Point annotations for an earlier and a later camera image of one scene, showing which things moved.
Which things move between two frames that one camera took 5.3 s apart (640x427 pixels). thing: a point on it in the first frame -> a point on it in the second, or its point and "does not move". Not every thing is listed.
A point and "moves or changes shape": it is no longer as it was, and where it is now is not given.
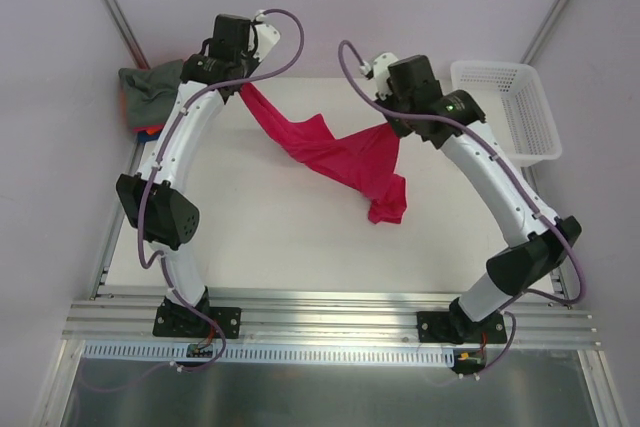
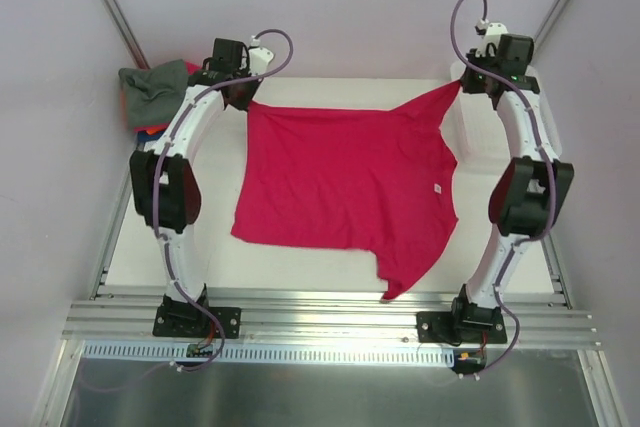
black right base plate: (459, 327) does not move
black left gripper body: (235, 85) -> (241, 94)
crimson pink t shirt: (364, 161) moves or changes shape
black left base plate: (184, 321) does not move
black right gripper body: (401, 125) -> (476, 85)
